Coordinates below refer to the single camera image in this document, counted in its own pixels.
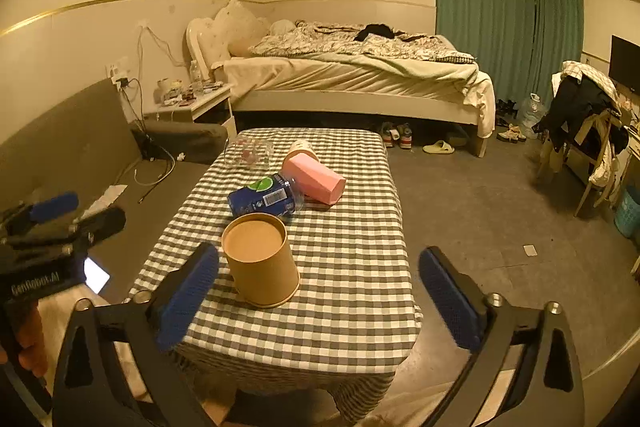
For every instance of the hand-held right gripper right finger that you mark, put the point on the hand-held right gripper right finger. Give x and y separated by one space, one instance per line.
447 302

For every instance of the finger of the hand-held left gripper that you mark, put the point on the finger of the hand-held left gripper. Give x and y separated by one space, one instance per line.
100 224
52 206

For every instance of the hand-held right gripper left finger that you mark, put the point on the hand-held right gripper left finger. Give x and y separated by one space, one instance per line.
190 297

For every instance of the brown paper cup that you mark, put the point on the brown paper cup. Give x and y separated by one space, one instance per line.
260 264

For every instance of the blue labelled plastic cup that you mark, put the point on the blue labelled plastic cup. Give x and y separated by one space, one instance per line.
262 198

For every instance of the clear glass cup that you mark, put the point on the clear glass cup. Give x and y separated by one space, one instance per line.
247 155

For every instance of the pink plastic cup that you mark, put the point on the pink plastic cup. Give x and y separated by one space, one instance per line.
312 179

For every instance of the white cup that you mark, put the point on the white cup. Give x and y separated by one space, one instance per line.
302 149

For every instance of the person's left hand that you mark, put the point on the person's left hand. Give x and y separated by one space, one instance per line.
32 342

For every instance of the lit phone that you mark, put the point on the lit phone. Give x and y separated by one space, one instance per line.
96 276

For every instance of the grey sofa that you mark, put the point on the grey sofa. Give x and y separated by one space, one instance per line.
65 147

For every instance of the white paper scrap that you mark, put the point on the white paper scrap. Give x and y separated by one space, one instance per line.
530 250

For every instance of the grey checkered tablecloth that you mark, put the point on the grey checkered tablecloth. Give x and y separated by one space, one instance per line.
345 257

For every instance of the white jar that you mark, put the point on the white jar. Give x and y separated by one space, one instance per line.
164 89

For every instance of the pale green slipper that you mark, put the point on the pale green slipper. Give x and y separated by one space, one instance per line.
439 148

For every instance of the white nightstand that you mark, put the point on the white nightstand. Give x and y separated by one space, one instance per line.
200 104

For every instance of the grey sneakers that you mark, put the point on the grey sneakers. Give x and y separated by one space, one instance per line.
397 134

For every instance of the white sneakers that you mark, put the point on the white sneakers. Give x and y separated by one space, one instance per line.
511 133

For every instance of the blue laundry basket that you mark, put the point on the blue laundry basket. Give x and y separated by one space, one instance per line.
629 212

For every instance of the wooden chair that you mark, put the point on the wooden chair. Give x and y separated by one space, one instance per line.
597 157

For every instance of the black jacket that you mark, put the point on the black jacket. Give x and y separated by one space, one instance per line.
575 107

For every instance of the cream pillow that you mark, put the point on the cream pillow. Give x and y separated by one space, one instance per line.
240 27

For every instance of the white bed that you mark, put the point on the white bed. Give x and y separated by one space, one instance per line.
350 79

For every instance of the white plaid shirt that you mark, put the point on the white plaid shirt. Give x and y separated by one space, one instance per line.
597 79

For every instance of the black garment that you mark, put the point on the black garment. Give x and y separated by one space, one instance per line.
375 32

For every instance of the patterned quilt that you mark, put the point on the patterned quilt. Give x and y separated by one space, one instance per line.
340 42

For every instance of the black television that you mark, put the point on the black television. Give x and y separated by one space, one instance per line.
625 64

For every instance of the narrow green curtain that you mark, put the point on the narrow green curtain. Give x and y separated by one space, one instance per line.
557 17

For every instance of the wall power outlet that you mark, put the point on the wall power outlet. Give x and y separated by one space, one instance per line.
117 74

